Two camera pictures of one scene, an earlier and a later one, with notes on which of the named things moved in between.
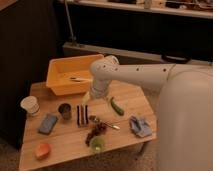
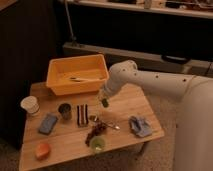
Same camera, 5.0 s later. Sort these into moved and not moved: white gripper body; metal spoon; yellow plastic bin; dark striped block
Moved: white gripper body
Not moved: metal spoon; yellow plastic bin; dark striped block
